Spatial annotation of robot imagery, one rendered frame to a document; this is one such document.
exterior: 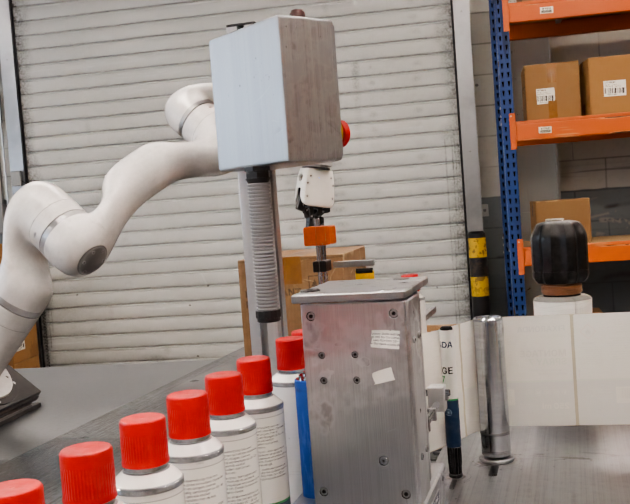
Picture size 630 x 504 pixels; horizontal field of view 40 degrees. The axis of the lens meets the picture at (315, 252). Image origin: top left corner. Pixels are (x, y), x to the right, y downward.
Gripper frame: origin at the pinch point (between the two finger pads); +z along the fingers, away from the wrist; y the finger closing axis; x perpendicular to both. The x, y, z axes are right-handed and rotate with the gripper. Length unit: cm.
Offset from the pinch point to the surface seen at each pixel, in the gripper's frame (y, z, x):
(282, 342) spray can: -83, 15, -106
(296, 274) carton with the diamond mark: -25.3, 11.6, -29.2
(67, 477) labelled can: -116, 20, -131
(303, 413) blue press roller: -86, 21, -115
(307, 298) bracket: -88, 10, -117
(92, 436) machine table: -71, 43, -30
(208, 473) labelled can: -102, 23, -124
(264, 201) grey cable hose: -73, 0, -86
